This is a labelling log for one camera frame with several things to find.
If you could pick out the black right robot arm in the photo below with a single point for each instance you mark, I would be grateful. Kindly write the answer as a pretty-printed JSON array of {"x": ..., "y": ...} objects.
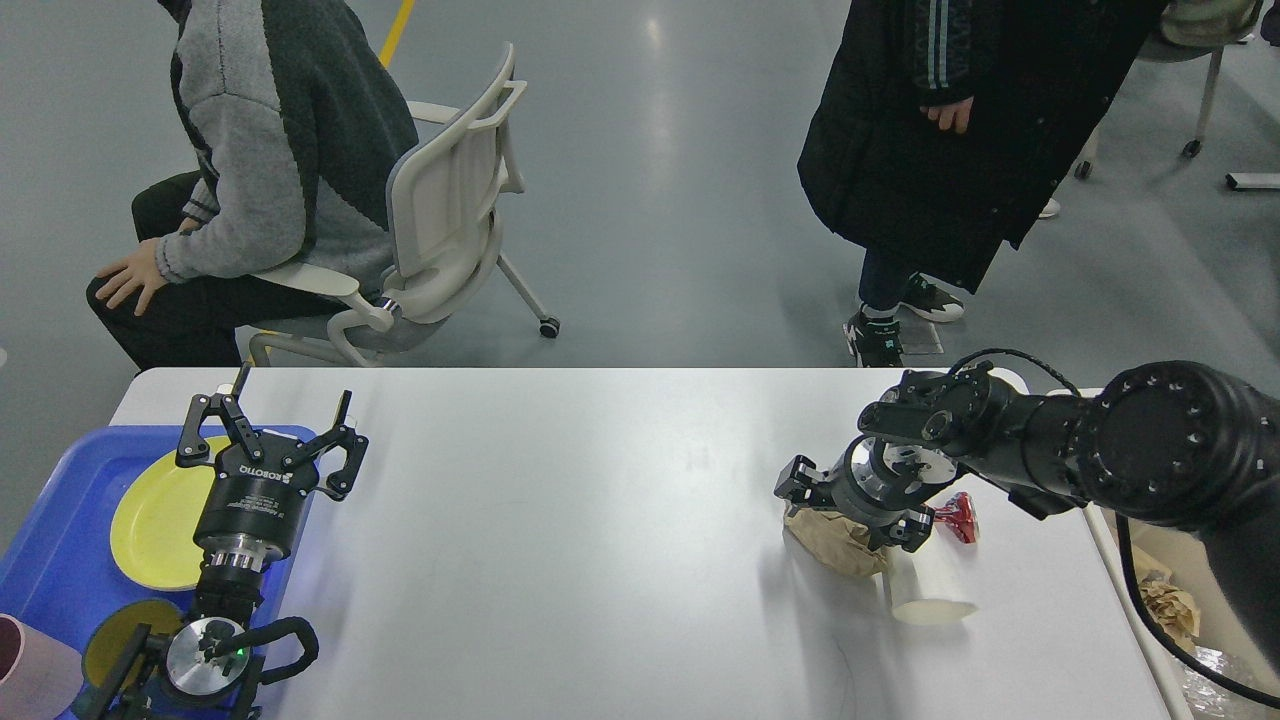
[{"x": 1173, "y": 444}]

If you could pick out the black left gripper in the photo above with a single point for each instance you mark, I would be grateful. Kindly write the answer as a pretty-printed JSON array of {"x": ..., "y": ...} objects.
[{"x": 255, "y": 505}]

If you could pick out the person in grey sweater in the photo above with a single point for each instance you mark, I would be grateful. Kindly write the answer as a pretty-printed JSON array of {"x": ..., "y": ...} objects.
[{"x": 295, "y": 125}]

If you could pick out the beige plastic bin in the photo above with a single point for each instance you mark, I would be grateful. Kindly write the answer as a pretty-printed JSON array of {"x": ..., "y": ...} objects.
[{"x": 1220, "y": 630}]

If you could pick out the yellow plate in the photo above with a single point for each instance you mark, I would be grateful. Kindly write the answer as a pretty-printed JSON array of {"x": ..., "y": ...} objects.
[{"x": 151, "y": 533}]

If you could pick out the dark teal mug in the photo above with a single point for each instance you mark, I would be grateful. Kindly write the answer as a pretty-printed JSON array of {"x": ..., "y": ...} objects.
[{"x": 108, "y": 640}]

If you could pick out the brown paper bag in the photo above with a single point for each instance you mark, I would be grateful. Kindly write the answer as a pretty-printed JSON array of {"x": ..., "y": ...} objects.
[{"x": 836, "y": 542}]

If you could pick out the seated person in black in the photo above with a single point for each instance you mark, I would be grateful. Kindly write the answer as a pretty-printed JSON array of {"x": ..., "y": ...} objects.
[{"x": 942, "y": 133}]

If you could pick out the pink mug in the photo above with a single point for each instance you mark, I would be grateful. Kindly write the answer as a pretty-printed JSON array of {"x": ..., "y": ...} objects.
[{"x": 40, "y": 676}]

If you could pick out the crumpled brown paper ball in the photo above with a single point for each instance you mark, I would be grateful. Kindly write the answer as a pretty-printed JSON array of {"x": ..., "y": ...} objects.
[{"x": 1174, "y": 610}]

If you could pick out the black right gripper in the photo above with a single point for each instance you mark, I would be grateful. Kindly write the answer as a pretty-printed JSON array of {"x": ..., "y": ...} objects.
[{"x": 881, "y": 484}]

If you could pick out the red foil wrapper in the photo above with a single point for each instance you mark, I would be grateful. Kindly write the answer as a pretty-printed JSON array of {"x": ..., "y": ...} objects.
[{"x": 959, "y": 515}]

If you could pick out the aluminium foil sheet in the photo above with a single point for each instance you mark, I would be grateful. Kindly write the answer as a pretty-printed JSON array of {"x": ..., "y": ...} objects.
[{"x": 1208, "y": 700}]

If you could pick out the white paper cup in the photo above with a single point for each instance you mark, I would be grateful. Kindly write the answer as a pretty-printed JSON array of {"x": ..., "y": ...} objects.
[{"x": 928, "y": 586}]

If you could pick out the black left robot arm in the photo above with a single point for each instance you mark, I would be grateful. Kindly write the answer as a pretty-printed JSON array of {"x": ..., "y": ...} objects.
[{"x": 217, "y": 659}]

